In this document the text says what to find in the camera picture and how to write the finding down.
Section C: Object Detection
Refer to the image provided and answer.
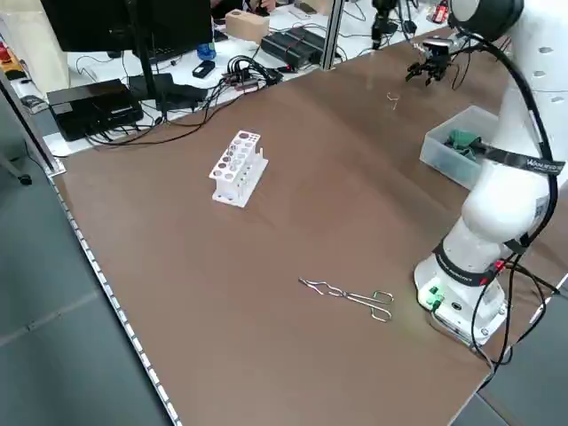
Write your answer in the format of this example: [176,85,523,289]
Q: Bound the tan wooden box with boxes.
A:
[225,9,271,43]

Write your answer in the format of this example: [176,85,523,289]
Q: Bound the green microfibre cloth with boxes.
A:
[445,128,483,152]

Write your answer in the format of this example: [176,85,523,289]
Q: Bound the metal crucible tongs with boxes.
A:
[297,277,395,321]

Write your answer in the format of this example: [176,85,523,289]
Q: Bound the white test tube rack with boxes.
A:
[207,129,271,209]

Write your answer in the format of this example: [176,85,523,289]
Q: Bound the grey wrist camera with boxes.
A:
[422,38,452,58]

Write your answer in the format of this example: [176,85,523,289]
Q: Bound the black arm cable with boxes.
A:
[446,11,568,370]

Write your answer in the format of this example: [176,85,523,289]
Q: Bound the white plastic box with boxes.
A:
[420,105,501,192]

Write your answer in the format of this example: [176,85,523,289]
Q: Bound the cable hub board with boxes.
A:
[224,55,285,91]

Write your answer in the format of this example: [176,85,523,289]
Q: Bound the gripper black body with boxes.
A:
[419,51,452,76]

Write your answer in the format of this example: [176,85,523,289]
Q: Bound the black computer monitor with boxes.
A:
[39,0,215,53]

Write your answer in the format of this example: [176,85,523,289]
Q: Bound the black power supply unit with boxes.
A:
[283,26,330,59]
[260,33,314,70]

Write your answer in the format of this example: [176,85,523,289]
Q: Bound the black monitor stand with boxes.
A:
[126,0,209,112]

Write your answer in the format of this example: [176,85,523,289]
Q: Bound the black computer box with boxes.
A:
[46,78,144,142]

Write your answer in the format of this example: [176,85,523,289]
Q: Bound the black desk cable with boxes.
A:
[86,88,232,148]

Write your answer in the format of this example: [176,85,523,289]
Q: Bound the aluminium frame post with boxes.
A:
[321,0,347,71]
[0,70,67,178]

